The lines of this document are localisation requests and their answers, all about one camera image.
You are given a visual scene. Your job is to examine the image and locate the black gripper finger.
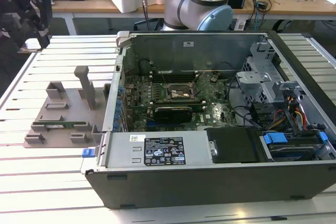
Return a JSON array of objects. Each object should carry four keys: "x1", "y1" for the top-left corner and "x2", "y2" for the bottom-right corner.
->
[{"x1": 30, "y1": 0, "x2": 52, "y2": 48}]

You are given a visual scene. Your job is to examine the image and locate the metal socket cover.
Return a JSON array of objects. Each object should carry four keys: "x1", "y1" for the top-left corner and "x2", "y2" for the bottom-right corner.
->
[{"x1": 191, "y1": 76, "x2": 202, "y2": 98}]

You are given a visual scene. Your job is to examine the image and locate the CPU socket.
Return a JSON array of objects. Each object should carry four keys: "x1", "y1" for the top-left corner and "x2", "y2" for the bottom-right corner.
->
[{"x1": 165, "y1": 82, "x2": 197, "y2": 102}]

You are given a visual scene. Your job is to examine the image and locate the grey plastic case latch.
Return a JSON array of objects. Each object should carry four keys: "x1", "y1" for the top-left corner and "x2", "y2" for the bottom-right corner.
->
[{"x1": 116, "y1": 31, "x2": 131, "y2": 48}]

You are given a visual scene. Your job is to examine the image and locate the grey plastic parts rack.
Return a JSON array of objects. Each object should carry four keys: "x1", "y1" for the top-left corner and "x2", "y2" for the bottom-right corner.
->
[{"x1": 23, "y1": 66, "x2": 111, "y2": 149}]

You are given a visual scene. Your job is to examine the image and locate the green RAM stick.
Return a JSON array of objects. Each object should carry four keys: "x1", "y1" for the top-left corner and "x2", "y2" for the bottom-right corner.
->
[{"x1": 39, "y1": 121, "x2": 87, "y2": 129}]

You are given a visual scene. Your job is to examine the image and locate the black RAM slot row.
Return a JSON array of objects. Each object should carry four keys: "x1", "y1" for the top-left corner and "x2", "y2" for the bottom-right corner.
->
[
  {"x1": 151, "y1": 97, "x2": 204, "y2": 107},
  {"x1": 151, "y1": 69, "x2": 197, "y2": 83}
]

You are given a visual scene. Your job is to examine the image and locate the silver power supply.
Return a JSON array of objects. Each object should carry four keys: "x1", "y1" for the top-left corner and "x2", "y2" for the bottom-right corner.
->
[{"x1": 106, "y1": 131, "x2": 214, "y2": 168}]

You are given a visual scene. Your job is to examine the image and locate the black graphics card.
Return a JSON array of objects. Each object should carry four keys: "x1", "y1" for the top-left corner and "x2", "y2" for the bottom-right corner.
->
[{"x1": 153, "y1": 105, "x2": 194, "y2": 125}]

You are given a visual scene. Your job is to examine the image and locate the green motherboard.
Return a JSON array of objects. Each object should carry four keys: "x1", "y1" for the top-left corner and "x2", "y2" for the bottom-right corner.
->
[{"x1": 123, "y1": 73, "x2": 237, "y2": 132}]

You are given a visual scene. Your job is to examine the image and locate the black open PC case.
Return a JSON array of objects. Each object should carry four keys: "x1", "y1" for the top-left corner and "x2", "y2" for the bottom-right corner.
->
[{"x1": 80, "y1": 30, "x2": 336, "y2": 210}]

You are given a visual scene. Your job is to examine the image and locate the black plastic shroud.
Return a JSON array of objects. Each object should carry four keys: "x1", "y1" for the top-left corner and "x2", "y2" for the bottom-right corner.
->
[{"x1": 204, "y1": 126, "x2": 263, "y2": 164}]

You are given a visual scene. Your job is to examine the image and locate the metal drive cage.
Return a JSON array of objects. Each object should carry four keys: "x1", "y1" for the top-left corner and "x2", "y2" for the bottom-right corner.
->
[{"x1": 235, "y1": 41, "x2": 305, "y2": 120}]

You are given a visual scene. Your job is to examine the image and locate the hard disk in blue carrier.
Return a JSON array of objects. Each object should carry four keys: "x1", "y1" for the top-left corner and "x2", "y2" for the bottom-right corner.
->
[{"x1": 259, "y1": 131, "x2": 329, "y2": 162}]

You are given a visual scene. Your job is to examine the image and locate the wooden desk with white frame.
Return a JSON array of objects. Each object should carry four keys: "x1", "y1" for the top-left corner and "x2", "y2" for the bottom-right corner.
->
[{"x1": 49, "y1": 0, "x2": 166, "y2": 36}]

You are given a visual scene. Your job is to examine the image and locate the metal wire locking lever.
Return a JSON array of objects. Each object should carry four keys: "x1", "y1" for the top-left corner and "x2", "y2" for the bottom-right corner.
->
[{"x1": 160, "y1": 72, "x2": 169, "y2": 89}]

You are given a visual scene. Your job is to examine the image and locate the black internal cable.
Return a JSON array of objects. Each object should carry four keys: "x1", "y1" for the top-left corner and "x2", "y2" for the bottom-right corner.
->
[{"x1": 227, "y1": 76, "x2": 263, "y2": 130}]

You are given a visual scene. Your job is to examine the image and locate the yellow and red wires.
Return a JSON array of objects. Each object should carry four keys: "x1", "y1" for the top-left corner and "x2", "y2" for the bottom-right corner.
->
[{"x1": 272, "y1": 97, "x2": 308, "y2": 131}]

